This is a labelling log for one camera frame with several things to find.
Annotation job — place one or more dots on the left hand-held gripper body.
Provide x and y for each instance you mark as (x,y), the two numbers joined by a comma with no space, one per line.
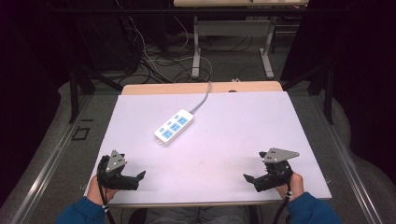
(115,163)

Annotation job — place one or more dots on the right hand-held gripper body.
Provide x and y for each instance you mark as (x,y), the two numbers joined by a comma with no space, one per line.
(278,165)

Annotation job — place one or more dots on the person's right hand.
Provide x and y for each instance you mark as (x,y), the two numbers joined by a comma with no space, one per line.
(294,186)

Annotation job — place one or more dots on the person's left hand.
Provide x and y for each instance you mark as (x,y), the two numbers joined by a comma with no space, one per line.
(95,193)

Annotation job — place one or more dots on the white table mat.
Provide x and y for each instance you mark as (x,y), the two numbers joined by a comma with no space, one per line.
(224,149)

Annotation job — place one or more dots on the white power strip blue sockets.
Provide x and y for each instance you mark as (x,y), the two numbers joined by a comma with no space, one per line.
(173,127)

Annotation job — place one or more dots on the person's legs grey pants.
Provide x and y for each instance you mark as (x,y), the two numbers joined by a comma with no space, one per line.
(199,215)

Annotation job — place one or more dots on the black metal stand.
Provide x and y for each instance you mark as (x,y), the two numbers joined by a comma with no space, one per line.
(323,87)
(79,87)

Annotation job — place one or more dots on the wooden table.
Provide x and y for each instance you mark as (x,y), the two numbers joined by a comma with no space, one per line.
(174,88)

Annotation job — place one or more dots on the desk with white metal legs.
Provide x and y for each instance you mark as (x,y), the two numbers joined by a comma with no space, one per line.
(233,28)

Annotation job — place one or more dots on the aluminium floor rail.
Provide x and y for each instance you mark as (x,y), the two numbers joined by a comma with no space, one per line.
(348,155)
(46,168)

